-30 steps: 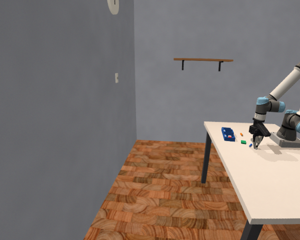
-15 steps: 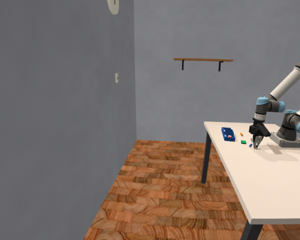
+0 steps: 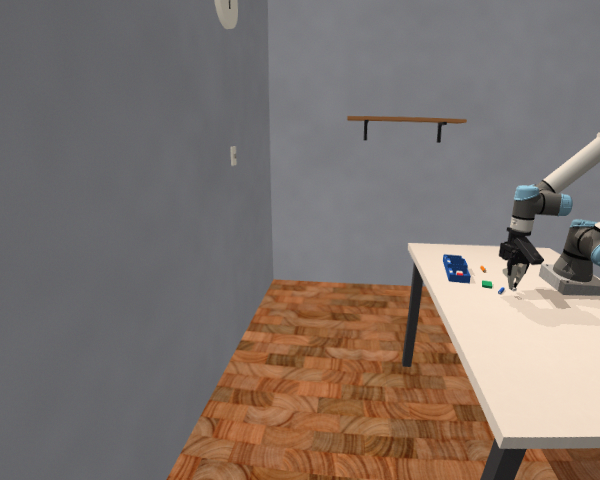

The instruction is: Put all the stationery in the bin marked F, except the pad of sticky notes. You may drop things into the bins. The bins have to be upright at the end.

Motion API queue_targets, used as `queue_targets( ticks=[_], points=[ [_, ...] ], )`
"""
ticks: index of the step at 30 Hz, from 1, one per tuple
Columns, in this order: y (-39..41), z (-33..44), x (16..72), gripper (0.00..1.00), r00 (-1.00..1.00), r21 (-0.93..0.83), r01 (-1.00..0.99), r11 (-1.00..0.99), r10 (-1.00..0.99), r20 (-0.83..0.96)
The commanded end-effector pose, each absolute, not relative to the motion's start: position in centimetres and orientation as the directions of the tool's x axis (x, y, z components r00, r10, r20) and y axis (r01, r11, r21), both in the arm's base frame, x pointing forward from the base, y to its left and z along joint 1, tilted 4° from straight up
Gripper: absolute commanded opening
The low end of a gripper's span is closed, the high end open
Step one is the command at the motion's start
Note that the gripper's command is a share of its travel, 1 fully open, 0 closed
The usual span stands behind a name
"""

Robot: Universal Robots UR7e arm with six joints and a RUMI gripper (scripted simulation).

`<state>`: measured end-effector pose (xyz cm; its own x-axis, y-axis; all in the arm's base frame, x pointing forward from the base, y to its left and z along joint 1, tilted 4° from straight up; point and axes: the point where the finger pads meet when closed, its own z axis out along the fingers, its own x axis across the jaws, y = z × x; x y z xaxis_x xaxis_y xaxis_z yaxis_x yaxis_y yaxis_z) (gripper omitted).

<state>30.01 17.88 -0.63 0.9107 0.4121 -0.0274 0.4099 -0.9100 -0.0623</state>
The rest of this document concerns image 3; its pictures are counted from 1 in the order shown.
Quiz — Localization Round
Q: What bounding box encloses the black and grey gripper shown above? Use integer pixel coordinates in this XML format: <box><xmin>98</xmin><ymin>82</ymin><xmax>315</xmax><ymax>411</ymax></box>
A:
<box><xmin>499</xmin><ymin>227</ymin><xmax>531</xmax><ymax>290</ymax></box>

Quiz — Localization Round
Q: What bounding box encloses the blue rack of bins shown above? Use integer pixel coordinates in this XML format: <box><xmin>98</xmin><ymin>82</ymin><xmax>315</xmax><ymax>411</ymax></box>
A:
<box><xmin>443</xmin><ymin>254</ymin><xmax>471</xmax><ymax>283</ymax></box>

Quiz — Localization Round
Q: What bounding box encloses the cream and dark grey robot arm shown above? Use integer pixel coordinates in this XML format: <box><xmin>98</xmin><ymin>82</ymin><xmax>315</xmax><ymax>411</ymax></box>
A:
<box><xmin>510</xmin><ymin>132</ymin><xmax>600</xmax><ymax>282</ymax></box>

